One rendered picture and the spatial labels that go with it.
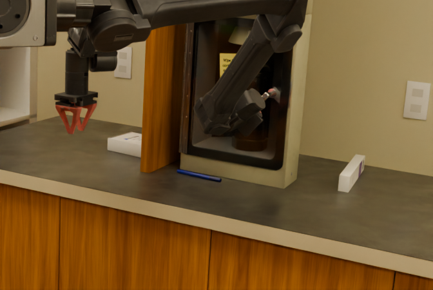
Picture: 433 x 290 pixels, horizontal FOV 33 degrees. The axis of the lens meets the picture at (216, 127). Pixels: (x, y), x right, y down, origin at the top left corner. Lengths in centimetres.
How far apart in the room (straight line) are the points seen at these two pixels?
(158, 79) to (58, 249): 54
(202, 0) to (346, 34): 113
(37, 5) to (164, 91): 102
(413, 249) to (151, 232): 65
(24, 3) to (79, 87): 75
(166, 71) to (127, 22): 91
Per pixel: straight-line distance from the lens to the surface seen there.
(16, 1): 109
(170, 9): 123
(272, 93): 194
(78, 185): 195
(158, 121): 207
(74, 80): 183
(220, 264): 183
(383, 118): 234
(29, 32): 110
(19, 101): 295
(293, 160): 205
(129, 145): 224
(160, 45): 202
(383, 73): 232
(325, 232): 172
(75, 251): 205
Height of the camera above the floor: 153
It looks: 13 degrees down
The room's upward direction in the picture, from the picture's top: 4 degrees clockwise
